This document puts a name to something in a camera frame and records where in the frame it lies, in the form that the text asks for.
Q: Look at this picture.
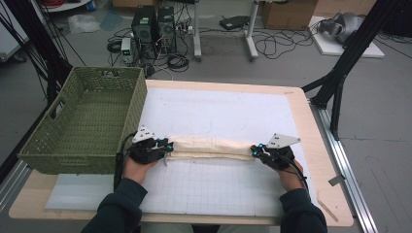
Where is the thin wooden stick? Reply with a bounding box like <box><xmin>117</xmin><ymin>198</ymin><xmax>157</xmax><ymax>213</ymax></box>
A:
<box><xmin>317</xmin><ymin>197</ymin><xmax>340</xmax><ymax>223</ymax></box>

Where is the clear plastic bag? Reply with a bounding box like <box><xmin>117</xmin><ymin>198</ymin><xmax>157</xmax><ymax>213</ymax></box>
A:
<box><xmin>67</xmin><ymin>14</ymin><xmax>102</xmax><ymax>35</ymax></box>

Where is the person's right hand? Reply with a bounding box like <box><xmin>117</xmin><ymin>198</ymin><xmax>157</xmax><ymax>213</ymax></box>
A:
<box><xmin>275</xmin><ymin>159</ymin><xmax>306</xmax><ymax>192</ymax></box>

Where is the white desk leg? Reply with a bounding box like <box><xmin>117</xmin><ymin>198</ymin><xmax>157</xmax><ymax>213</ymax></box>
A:
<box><xmin>192</xmin><ymin>0</ymin><xmax>203</xmax><ymax>62</ymax></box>
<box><xmin>244</xmin><ymin>0</ymin><xmax>260</xmax><ymax>62</ymax></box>

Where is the white grid mat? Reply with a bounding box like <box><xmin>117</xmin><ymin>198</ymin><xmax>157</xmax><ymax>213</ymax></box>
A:
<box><xmin>45</xmin><ymin>86</ymin><xmax>322</xmax><ymax>218</ymax></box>

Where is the small grey power supply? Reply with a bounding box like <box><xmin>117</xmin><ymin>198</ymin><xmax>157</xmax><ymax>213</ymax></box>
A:
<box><xmin>120</xmin><ymin>37</ymin><xmax>135</xmax><ymax>65</ymax></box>

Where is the hand-held gripper cable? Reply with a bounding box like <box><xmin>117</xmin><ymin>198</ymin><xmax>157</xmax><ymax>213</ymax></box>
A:
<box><xmin>113</xmin><ymin>130</ymin><xmax>139</xmax><ymax>192</ymax></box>
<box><xmin>281</xmin><ymin>153</ymin><xmax>311</xmax><ymax>196</ymax></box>

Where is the right hand-held gripper cable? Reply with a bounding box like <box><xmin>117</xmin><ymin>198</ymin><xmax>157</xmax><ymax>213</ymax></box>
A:
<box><xmin>281</xmin><ymin>153</ymin><xmax>311</xmax><ymax>196</ymax></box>

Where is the tangle of black floor cables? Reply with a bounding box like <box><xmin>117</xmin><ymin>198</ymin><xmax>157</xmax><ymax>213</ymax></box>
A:
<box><xmin>252</xmin><ymin>27</ymin><xmax>316</xmax><ymax>60</ymax></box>

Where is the black metal frame stand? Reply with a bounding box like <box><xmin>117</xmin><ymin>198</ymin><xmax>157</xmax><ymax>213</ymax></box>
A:
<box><xmin>0</xmin><ymin>0</ymin><xmax>74</xmax><ymax>106</ymax></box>
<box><xmin>300</xmin><ymin>0</ymin><xmax>402</xmax><ymax>141</ymax></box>

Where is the green woven basket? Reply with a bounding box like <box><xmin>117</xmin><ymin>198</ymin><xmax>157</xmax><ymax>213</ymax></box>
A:
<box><xmin>17</xmin><ymin>66</ymin><xmax>149</xmax><ymax>176</ymax></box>

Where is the black flat device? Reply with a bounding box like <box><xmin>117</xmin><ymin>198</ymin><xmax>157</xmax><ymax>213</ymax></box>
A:
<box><xmin>219</xmin><ymin>15</ymin><xmax>251</xmax><ymax>31</ymax></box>

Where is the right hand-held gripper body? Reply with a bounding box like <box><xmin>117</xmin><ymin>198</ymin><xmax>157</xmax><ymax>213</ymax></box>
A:
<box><xmin>259</xmin><ymin>132</ymin><xmax>301</xmax><ymax>171</ymax></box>

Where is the left hand-held gripper cable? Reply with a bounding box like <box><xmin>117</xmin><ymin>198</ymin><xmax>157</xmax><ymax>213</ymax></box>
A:
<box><xmin>113</xmin><ymin>130</ymin><xmax>139</xmax><ymax>192</ymax></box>

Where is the person's left hand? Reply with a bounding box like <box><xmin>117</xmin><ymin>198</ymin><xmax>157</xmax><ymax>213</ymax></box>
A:
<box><xmin>121</xmin><ymin>156</ymin><xmax>160</xmax><ymax>185</ymax></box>

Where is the grey rounded helmet device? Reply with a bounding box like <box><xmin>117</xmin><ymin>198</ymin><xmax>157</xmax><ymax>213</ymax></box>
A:
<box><xmin>318</xmin><ymin>12</ymin><xmax>365</xmax><ymax>45</ymax></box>

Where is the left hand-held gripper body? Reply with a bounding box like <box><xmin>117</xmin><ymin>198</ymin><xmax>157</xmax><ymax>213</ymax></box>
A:
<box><xmin>128</xmin><ymin>125</ymin><xmax>169</xmax><ymax>165</ymax></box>

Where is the black computer tower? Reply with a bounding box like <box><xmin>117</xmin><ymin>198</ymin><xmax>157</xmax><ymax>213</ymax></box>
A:
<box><xmin>130</xmin><ymin>5</ymin><xmax>158</xmax><ymax>60</ymax></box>
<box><xmin>156</xmin><ymin>6</ymin><xmax>178</xmax><ymax>54</ymax></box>

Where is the white floor board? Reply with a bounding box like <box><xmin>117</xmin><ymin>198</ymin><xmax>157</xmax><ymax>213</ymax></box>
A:
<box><xmin>309</xmin><ymin>16</ymin><xmax>386</xmax><ymax>59</ymax></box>

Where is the brown cardboard box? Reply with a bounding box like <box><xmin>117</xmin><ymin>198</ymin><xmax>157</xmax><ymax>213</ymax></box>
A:
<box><xmin>260</xmin><ymin>0</ymin><xmax>319</xmax><ymax>31</ymax></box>

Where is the small grey metal bracket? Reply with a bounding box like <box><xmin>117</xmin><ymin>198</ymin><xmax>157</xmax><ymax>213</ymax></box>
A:
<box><xmin>327</xmin><ymin>174</ymin><xmax>347</xmax><ymax>187</ymax></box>

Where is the aluminium rail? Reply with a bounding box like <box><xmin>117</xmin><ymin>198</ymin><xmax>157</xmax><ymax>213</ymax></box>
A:
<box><xmin>0</xmin><ymin>159</ymin><xmax>32</xmax><ymax>212</ymax></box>
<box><xmin>310</xmin><ymin>102</ymin><xmax>379</xmax><ymax>233</ymax></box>

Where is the cream printed cloth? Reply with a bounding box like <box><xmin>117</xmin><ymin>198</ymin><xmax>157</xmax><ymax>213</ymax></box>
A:
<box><xmin>163</xmin><ymin>135</ymin><xmax>258</xmax><ymax>167</ymax></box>

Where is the coiled black cable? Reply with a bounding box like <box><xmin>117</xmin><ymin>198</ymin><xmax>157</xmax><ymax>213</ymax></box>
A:
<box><xmin>166</xmin><ymin>52</ymin><xmax>190</xmax><ymax>73</ymax></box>

